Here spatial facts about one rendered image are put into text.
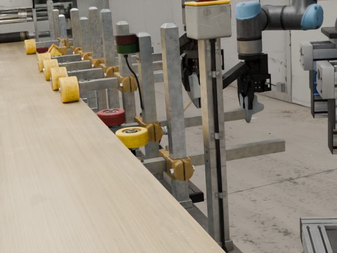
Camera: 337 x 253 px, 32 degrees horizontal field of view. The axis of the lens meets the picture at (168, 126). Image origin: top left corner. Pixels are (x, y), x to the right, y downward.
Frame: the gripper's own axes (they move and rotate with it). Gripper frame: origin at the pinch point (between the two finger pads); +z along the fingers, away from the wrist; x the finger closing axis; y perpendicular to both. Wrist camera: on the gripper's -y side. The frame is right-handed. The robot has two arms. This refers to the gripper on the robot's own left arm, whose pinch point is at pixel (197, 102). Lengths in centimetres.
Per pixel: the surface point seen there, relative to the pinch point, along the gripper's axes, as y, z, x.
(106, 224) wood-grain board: 40, 5, -52
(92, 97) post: -113, 18, 33
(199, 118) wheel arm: -17.4, 9.8, 14.8
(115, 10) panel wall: -757, 20, 454
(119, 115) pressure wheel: -23.8, 5.0, -9.0
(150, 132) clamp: -16.7, 9.9, -3.7
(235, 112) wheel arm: -13.4, 9.6, 26.0
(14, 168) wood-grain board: 0, 5, -51
